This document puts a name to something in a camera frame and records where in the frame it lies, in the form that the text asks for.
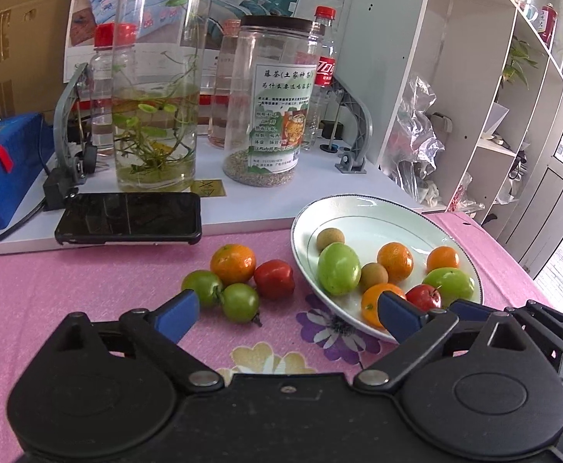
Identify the grey bracket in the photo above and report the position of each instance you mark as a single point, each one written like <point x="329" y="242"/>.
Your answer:
<point x="353" y="161"/>
<point x="75" y="153"/>

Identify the orange mandarin back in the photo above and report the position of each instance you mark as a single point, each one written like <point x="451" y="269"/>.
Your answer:
<point x="233" y="263"/>

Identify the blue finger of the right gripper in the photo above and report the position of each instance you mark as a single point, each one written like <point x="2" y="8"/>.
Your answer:
<point x="470" y="311"/>

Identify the black power adapter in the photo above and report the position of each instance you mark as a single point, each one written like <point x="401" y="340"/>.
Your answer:
<point x="58" y="190"/>

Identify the grey bracket left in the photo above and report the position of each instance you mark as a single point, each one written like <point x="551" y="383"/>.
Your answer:
<point x="75" y="153"/>

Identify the clear plastic seed jar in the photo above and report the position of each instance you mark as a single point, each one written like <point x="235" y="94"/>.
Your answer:
<point x="271" y="86"/>

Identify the red apple front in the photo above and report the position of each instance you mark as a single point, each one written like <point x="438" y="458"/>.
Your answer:
<point x="424" y="297"/>

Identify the small green fruit left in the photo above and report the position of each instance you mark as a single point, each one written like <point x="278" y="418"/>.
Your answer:
<point x="207" y="286"/>

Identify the brown longan on plate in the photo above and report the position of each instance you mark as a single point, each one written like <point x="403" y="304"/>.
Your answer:
<point x="328" y="236"/>

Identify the red tomato back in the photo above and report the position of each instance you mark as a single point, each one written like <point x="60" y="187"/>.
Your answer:
<point x="274" y="280"/>

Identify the glass vase with plant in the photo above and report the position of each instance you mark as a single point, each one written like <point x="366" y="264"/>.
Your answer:
<point x="156" y="72"/>

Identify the green fruit on plate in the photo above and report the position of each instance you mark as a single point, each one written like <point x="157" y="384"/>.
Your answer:
<point x="452" y="284"/>

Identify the grey bracket right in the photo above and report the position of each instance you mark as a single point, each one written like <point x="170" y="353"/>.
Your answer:
<point x="353" y="161"/>

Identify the small green fruit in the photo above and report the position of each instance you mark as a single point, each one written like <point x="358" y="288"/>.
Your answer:
<point x="240" y="303"/>
<point x="207" y="286"/>

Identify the large green fruit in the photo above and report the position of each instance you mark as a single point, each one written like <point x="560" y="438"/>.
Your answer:
<point x="339" y="269"/>

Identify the cardboard box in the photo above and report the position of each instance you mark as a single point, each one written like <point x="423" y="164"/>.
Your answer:
<point x="32" y="45"/>

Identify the white ceramic plate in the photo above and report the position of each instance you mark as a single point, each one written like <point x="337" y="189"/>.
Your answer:
<point x="368" y="223"/>

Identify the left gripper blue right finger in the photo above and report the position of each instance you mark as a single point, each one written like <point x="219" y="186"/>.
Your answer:
<point x="421" y="337"/>

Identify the orange mandarin on plate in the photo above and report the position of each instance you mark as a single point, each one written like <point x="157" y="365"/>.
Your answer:
<point x="397" y="260"/>

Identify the cola bottle red label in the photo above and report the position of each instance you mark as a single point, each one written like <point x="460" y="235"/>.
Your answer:
<point x="325" y="16"/>

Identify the small green fruit right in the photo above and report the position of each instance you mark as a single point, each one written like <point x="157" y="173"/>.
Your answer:
<point x="240" y="303"/>

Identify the red spray can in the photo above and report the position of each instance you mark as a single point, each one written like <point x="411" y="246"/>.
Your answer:
<point x="547" y="23"/>

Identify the clear bottle red cap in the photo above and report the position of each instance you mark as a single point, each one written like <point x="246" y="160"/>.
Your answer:
<point x="102" y="86"/>

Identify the small orange on plate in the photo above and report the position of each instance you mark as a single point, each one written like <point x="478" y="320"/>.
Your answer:
<point x="442" y="257"/>

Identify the clear plastic bag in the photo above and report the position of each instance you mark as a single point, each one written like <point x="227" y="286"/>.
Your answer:
<point x="412" y="147"/>

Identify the small brown longan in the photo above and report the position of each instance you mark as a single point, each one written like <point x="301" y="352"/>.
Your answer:
<point x="372" y="274"/>

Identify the black smartphone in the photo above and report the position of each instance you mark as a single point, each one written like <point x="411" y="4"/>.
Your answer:
<point x="99" y="218"/>

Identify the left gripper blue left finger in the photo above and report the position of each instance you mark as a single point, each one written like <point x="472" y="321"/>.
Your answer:
<point x="157" y="334"/>

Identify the white shelf unit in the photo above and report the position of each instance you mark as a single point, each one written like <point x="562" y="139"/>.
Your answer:
<point x="492" y="76"/>

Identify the blue tool box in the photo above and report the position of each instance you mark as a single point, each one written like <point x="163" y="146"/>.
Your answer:
<point x="26" y="144"/>

